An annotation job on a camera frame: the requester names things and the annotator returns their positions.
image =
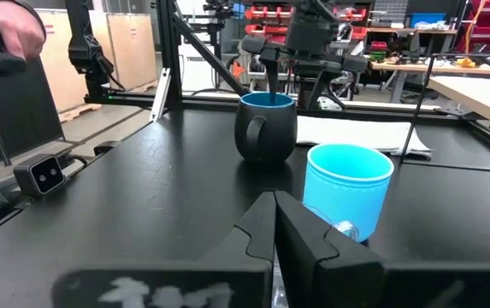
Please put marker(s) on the wooden workbench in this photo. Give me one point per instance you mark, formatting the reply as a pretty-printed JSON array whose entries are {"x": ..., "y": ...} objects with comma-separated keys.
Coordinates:
[{"x": 441, "y": 68}]

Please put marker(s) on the clear plastic cup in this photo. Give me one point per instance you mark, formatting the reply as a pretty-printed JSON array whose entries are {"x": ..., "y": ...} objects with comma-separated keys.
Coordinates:
[{"x": 347, "y": 229}]

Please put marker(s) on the large plywood crate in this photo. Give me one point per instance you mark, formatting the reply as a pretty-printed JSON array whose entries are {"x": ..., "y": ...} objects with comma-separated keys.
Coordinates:
[{"x": 69, "y": 72}]

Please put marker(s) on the wooden pallet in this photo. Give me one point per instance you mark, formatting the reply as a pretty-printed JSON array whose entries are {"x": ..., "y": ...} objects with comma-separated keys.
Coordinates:
[{"x": 80, "y": 113}]

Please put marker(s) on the small black table camera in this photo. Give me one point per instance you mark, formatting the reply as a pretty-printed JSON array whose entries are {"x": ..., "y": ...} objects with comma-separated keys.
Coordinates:
[{"x": 43, "y": 175}]

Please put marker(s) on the light blue mug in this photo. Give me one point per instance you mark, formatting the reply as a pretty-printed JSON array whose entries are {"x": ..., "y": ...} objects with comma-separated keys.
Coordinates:
[{"x": 347, "y": 188}]

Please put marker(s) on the wooden shelf black legs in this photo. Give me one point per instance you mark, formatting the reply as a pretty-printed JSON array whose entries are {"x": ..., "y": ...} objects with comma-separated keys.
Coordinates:
[{"x": 475, "y": 94}]

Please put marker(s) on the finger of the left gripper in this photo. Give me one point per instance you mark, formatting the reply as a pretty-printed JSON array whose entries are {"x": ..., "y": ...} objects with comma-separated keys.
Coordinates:
[
  {"x": 272, "y": 81},
  {"x": 318, "y": 87}
]

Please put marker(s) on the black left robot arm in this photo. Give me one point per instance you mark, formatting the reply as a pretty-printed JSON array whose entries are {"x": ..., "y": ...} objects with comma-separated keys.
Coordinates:
[{"x": 313, "y": 8}]

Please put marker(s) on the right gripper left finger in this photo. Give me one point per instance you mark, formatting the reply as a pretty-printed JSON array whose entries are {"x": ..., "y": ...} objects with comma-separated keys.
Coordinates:
[{"x": 227, "y": 282}]

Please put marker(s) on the red storage bin rack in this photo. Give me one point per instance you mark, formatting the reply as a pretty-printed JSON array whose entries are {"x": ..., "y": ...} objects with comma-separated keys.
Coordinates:
[{"x": 266, "y": 30}]

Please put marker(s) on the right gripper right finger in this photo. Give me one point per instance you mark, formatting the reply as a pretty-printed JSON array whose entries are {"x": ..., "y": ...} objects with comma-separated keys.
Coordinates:
[{"x": 334, "y": 278}]

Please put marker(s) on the black upright panel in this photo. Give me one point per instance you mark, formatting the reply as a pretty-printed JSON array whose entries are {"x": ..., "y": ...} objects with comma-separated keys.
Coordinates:
[{"x": 22, "y": 111}]

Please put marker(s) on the black mug blue inside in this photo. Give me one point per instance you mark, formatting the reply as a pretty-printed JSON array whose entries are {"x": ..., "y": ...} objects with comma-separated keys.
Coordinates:
[{"x": 270, "y": 137}]

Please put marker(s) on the blue storage bin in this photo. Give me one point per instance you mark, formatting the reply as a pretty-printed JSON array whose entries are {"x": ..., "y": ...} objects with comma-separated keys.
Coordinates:
[{"x": 427, "y": 20}]

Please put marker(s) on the silver aluminium bar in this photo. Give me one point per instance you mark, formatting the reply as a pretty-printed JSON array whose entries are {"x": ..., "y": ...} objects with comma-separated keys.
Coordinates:
[{"x": 160, "y": 96}]

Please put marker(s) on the grey folded cloth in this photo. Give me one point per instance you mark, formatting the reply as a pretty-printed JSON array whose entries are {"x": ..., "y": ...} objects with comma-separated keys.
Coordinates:
[{"x": 355, "y": 132}]

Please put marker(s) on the black metal table frame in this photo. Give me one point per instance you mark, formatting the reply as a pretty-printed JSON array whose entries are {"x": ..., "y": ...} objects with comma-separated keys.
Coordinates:
[{"x": 169, "y": 51}]

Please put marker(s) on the small plywood crate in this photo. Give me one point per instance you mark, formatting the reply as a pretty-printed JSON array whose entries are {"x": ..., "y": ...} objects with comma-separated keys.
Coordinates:
[{"x": 133, "y": 51}]

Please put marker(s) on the person's hand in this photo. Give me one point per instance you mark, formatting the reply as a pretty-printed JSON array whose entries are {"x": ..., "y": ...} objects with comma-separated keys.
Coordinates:
[{"x": 18, "y": 30}]

